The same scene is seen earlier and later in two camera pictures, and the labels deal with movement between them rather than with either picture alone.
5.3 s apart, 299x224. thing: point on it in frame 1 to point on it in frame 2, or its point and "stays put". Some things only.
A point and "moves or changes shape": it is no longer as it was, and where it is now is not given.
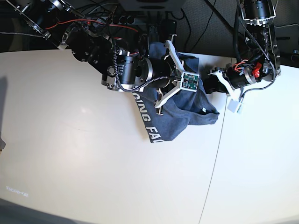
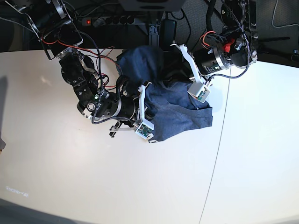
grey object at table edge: x=2 y=143 stays put
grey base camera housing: x=151 y=5 stays put
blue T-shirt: x=181 y=100 moves or changes shape
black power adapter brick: x=168 y=28 stays put
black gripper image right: x=238 y=75 to x=210 y=60
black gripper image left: x=148 y=69 to x=126 y=108
